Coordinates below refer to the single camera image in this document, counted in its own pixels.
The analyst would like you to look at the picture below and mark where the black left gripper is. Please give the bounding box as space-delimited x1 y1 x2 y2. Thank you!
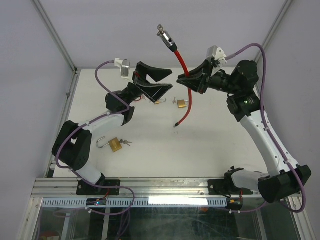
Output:
123 62 174 107

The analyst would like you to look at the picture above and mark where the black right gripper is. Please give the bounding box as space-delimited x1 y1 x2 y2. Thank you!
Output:
177 59 239 95

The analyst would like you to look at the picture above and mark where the small brass long-shackle padlock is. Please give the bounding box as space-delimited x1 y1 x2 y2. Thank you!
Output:
154 98 167 105

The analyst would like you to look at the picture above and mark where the medium brass padlock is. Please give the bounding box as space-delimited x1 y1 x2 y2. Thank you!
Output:
176 99 190 109

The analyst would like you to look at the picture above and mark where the thick red cable lock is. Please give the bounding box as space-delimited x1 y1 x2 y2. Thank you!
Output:
156 23 193 129

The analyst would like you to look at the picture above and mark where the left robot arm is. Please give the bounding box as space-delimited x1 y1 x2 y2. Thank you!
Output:
52 61 173 195

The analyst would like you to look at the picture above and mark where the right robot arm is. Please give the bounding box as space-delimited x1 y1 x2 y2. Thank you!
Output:
176 60 312 204

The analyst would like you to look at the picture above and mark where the large brass padlock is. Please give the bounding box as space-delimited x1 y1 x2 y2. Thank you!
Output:
95 136 132 153

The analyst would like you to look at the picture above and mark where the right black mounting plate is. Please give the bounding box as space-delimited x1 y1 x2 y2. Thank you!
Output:
207 179 253 196

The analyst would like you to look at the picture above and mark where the black mounting plate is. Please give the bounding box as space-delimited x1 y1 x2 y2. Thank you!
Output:
207 179 253 196
76 178 121 196

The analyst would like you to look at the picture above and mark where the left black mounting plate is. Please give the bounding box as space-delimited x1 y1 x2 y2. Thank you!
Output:
76 178 121 196

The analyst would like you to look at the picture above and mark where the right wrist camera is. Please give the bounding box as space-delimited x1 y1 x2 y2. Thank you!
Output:
206 45 228 69

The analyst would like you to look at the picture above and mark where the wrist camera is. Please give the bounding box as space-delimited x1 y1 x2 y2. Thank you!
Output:
114 58 131 80
206 45 228 69

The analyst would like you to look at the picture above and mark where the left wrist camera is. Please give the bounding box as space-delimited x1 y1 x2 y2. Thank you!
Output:
114 58 131 80

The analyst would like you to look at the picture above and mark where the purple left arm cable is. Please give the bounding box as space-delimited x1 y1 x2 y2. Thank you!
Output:
54 59 131 187

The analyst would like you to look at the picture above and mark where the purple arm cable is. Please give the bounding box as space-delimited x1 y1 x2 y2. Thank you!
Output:
54 59 131 187
224 43 310 215

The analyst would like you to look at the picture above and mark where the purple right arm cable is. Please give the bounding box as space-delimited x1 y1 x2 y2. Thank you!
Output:
224 43 310 215

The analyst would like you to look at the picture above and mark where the right aluminium frame post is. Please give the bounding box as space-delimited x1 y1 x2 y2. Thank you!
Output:
249 0 294 73

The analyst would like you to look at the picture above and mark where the aluminium frame post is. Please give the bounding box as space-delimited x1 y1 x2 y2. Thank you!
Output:
249 0 294 73
31 0 78 75

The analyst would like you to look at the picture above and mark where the left aluminium frame post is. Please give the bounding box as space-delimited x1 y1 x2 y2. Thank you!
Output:
31 0 78 75

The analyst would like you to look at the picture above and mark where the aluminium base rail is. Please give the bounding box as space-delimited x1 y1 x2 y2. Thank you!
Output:
31 176 303 200

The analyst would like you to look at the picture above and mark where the white slotted cable duct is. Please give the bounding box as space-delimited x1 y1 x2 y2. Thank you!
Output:
42 196 227 208

